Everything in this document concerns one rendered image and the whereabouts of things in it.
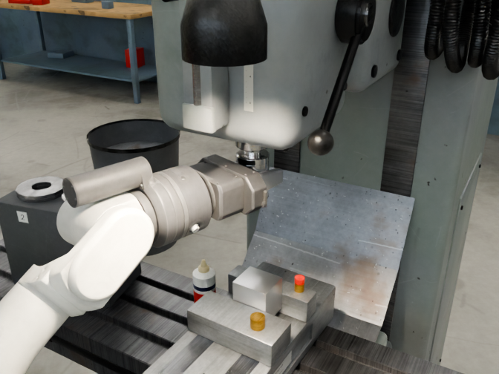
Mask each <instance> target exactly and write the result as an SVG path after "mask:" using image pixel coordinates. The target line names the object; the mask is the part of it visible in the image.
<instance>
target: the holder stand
mask: <svg viewBox="0 0 499 374"><path fill-rule="evenodd" d="M62 181H63V178H61V177H52V176H46V177H36V178H33V179H29V180H26V181H24V182H23V183H21V184H19V185H18V186H17V187H16V189H15V190H14V191H12V192H10V193H9V194H6V195H5V196H3V197H1V198H0V227H1V232H2V236H3V239H4V244H5V248H6V252H7V258H8V261H9V264H10V271H11V274H12V278H13V283H14V285H16V283H17V282H18V281H19V280H20V279H21V278H22V276H23V275H24V274H25V273H26V272H27V271H28V270H29V269H30V267H31V266H32V265H33V264H35V265H37V266H44V265H45V264H47V263H50V262H51V261H53V260H55V259H57V258H59V257H62V256H63V255H66V254H67V253H69V251H70V250H72V248H73V247H74V245H72V244H70V243H69V242H67V241H65V240H64V239H63V238H62V237H61V235H60V233H59V231H58V229H57V225H56V219H57V215H58V212H59V209H60V208H61V206H62V204H63V203H64V202H65V201H66V198H65V195H64V192H63V188H62ZM140 274H141V264H139V265H138V266H137V268H136V269H135V270H134V271H133V272H132V273H131V274H130V276H129V277H128V278H127V280H126V281H125V282H124V283H123V285H122V286H121V287H120V288H119V289H118V290H117V291H116V292H115V293H114V294H113V295H112V297H111V298H110V299H109V301H108V302H107V303H106V304H105V306H107V307H110V306H112V305H113V304H114V302H115V301H116V300H117V299H118V298H119V297H120V296H121V295H122V294H123V293H124V291H126V290H127V288H129V286H130V285H131V284H132V283H133V282H134V281H135V280H136V279H137V277H138V276H139V275H140Z"/></svg>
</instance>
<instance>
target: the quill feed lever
mask: <svg viewBox="0 0 499 374"><path fill-rule="evenodd" d="M375 15H376V0H338V1H337V4H336V12H335V29H336V35H337V37H338V38H339V40H340V42H342V43H347V44H348V48H347V50H346V53H345V57H344V59H343V62H342V65H341V67H340V70H339V74H338V76H337V79H336V83H335V85H334V88H333V92H332V94H331V97H330V100H329V103H328V105H327V109H326V111H325V114H324V118H323V120H322V124H321V127H320V129H319V130H316V131H314V132H312V133H311V134H310V136H309V137H308V140H307V147H308V148H309V150H310V152H312V153H313V154H315V155H317V156H324V155H326V154H328V153H329V152H331V150H332V148H333V144H334V141H333V137H332V135H331V134H330V129H331V126H332V124H333V120H334V117H335V115H336V111H337V109H338V107H339V103H340V100H341V98H342V94H343V91H344V89H345V85H346V82H347V80H348V76H349V73H350V69H351V67H352V64H353V61H354V58H355V55H356V52H357V49H358V46H359V45H362V44H363V43H364V42H365V41H367V40H368V38H369V36H370V34H371V31H372V29H373V25H374V19H375Z"/></svg>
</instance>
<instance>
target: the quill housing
mask: <svg viewBox="0 0 499 374"><path fill-rule="evenodd" d="M337 1H338V0H261V4H262V7H263V10H264V14H265V17H266V20H267V59H266V60H265V61H263V62H260V63H257V64H254V65H245V66H237V67H228V77H229V123H228V124H227V125H225V126H224V127H222V128H219V129H218V130H216V132H214V133H212V134H211V133H206V132H202V131H196V130H192V129H188V128H184V127H183V106H182V104H183V103H184V90H183V63H182V53H181V38H180V9H179V0H178V1H170V2H164V1H162V0H151V8H152V18H153V28H154V47H155V58H156V68H157V86H158V97H159V107H160V115H161V117H162V119H163V121H164V122H165V123H166V124H167V125H168V126H169V127H171V128H174V129H177V130H180V131H187V132H191V133H195V134H202V135H206V136H210V137H217V138H221V139H225V140H232V141H236V142H242V143H246V144H250V145H257V146H261V147H265V148H272V149H276V150H284V149H287V148H291V147H293V146H294V145H295V144H297V143H298V142H300V141H301V140H303V139H304V138H305V137H306V136H308V135H309V134H311V133H312V132H314V131H315V130H316V129H317V128H319V127H320V126H321V124H322V120H323V118H324V114H325V111H326V109H327V105H328V103H329V100H330V97H331V94H332V92H333V88H334V85H335V83H336V79H337V76H338V74H339V70H340V67H341V65H342V62H343V59H344V57H345V53H346V50H347V48H348V44H347V43H342V42H340V40H339V38H338V37H337V35H336V29H335V12H336V4H337Z"/></svg>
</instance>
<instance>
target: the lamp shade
mask: <svg viewBox="0 0 499 374"><path fill-rule="evenodd" d="M180 38H181V53H182V60H183V61H185V62H187V63H189V64H193V65H201V66H209V67H237V66H245V65H254V64H257V63H260V62H263V61H265V60H266V59H267V20H266V17H265V14H264V10H263V7H262V4H261V0H186V5H185V8H184V11H183V16H182V19H181V23H180Z"/></svg>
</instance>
